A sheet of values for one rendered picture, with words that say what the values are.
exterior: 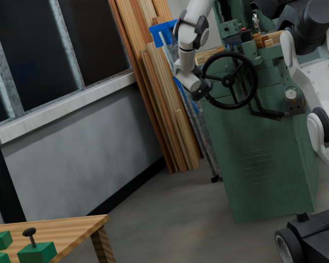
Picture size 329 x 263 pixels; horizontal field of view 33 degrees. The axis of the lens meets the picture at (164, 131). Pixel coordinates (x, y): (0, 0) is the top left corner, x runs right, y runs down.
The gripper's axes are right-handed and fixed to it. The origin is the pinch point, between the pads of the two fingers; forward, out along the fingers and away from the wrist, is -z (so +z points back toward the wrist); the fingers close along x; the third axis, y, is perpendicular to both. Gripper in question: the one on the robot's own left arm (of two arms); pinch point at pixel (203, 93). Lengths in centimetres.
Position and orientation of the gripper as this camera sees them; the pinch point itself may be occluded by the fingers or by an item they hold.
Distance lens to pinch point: 266.3
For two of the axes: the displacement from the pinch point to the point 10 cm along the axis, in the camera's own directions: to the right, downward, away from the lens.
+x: 7.5, -6.3, -1.7
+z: -4.0, -2.3, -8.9
